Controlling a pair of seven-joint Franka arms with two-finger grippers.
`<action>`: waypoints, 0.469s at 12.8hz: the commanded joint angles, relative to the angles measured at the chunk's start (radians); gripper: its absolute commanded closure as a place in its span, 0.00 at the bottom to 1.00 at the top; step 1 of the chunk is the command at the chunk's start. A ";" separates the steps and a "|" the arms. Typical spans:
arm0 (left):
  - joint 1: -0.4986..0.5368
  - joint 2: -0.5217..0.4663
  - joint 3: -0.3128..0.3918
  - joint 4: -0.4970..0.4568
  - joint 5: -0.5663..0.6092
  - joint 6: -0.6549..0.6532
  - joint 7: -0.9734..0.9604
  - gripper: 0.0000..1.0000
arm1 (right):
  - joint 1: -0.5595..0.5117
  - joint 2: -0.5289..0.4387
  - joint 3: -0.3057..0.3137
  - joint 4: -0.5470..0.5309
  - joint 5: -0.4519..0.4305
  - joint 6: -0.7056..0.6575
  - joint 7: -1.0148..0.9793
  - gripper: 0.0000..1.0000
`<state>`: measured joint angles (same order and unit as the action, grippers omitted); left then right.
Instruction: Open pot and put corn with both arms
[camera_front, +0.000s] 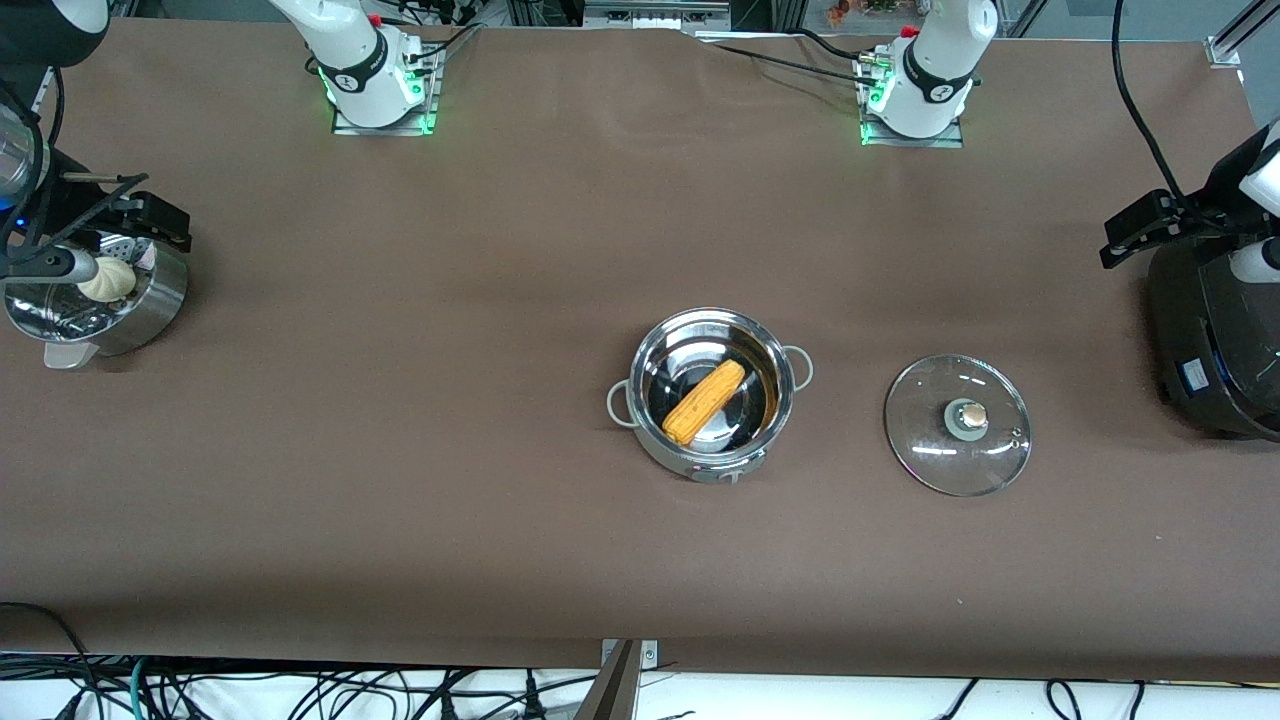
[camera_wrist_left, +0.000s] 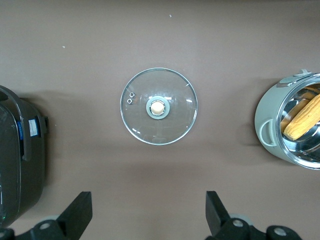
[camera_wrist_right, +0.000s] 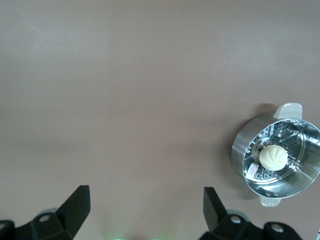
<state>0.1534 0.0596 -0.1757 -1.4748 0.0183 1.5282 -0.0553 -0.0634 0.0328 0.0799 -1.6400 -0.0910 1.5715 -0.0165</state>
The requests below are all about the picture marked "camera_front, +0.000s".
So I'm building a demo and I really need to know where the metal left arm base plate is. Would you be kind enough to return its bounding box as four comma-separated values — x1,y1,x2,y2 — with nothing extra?
858,55,965,149

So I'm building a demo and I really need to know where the black looped floor cable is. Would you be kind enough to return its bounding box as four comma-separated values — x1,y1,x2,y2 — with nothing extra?
0,602,96,720

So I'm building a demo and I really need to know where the short black left base cable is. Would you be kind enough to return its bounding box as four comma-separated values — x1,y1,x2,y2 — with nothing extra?
795,28,873,59

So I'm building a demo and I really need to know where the glass pot lid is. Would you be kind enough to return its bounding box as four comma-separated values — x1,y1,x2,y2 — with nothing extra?
884,354,1032,498

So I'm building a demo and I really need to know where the steel pot with handles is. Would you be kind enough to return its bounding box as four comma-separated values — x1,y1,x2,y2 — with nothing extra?
607,307,814,485

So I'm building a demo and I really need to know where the white steamed bun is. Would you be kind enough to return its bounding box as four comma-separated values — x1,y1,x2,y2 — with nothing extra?
78,258,138,304

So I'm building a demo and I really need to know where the yellow corn cob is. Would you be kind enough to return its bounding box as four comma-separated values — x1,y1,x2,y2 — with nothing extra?
662,360,747,447

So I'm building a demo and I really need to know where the dark metal bar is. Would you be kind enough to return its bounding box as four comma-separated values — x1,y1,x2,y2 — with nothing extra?
573,640,641,720

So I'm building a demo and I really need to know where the aluminium frame rail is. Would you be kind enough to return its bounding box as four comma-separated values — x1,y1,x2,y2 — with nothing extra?
1207,0,1280,67

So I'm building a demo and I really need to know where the long black left base cable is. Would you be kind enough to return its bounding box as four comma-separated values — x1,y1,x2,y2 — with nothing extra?
712,42,881,89

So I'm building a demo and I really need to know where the brown table cloth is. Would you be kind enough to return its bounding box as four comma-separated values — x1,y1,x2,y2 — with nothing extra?
0,18,1280,683

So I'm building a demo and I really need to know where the steel steamer pot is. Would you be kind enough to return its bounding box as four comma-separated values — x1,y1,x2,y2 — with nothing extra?
3,225,189,371

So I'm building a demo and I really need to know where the black round appliance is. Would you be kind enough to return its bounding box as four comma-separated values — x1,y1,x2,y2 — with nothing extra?
1147,225,1280,442

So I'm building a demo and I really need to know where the grey metal frame box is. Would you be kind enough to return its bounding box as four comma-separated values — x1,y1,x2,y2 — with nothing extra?
585,0,731,31

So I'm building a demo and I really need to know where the black right base cable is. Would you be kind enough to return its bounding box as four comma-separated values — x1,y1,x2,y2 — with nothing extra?
405,22,486,63

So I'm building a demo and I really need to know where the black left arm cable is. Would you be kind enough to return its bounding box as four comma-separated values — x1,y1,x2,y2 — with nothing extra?
1112,0,1193,206

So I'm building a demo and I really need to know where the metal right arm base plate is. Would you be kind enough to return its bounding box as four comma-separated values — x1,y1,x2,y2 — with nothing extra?
332,48,442,136

